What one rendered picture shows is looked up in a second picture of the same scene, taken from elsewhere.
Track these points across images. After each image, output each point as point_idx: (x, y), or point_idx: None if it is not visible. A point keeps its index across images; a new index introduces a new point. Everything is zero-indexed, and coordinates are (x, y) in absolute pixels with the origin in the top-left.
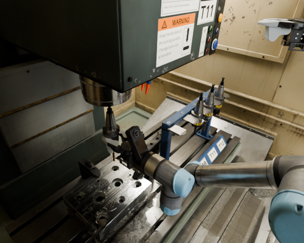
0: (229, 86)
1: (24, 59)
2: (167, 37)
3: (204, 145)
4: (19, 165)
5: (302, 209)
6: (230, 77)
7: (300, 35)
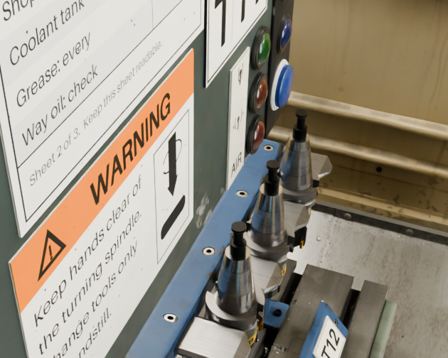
0: (308, 84)
1: None
2: (80, 278)
3: (264, 354)
4: None
5: None
6: (309, 52)
7: None
